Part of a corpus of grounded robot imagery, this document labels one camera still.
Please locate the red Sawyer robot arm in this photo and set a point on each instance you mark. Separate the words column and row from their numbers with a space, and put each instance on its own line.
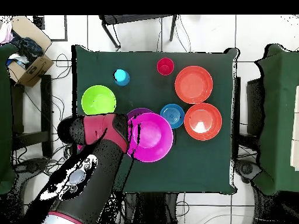
column 93, row 186

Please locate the red cup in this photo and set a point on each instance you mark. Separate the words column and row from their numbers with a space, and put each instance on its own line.
column 165, row 66

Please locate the cardboard box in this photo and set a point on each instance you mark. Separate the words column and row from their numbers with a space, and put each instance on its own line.
column 32, row 70

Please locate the black bench frame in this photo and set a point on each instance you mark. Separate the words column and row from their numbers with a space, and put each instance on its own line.
column 45, row 105

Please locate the light blue cup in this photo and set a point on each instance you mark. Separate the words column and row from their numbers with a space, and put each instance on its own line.
column 121, row 77

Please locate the black metal chair frame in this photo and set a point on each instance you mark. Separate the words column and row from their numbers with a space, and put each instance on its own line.
column 130, row 18

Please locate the orange bowl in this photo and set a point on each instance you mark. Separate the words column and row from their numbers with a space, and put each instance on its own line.
column 193, row 84
column 202, row 115

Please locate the purple bowl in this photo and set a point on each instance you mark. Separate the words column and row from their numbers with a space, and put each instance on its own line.
column 140, row 110

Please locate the dark green tablecloth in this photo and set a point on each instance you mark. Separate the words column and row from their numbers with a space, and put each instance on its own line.
column 186, row 168

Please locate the large pink bowl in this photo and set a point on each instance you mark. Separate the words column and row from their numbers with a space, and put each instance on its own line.
column 151, row 140

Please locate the green bowl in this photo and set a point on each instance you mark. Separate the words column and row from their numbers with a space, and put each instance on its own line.
column 98, row 100

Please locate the blue bowl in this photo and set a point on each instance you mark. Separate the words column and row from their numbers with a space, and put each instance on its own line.
column 174, row 114

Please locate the green-covered side table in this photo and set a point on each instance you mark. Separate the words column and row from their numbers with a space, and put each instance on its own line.
column 5, row 116
column 280, row 93

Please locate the black caster leg with knob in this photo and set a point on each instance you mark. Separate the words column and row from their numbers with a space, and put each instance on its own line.
column 247, row 168
column 32, row 164

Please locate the small crimson bowl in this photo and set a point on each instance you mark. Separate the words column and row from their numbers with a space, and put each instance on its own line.
column 79, row 147

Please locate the black cabinet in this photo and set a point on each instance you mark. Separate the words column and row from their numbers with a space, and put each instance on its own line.
column 254, row 105

